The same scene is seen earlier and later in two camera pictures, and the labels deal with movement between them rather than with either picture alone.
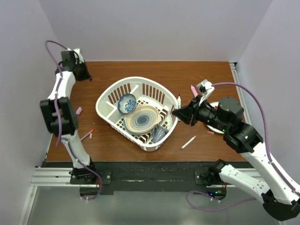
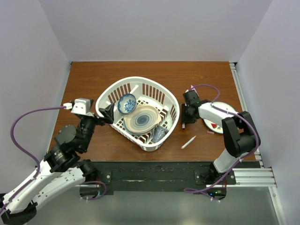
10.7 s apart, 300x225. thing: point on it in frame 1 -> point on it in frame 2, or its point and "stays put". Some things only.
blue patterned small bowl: (127, 103) stays put
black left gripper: (86, 75) -> (108, 113)
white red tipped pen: (184, 145) stays put
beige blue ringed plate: (143, 121) stays put
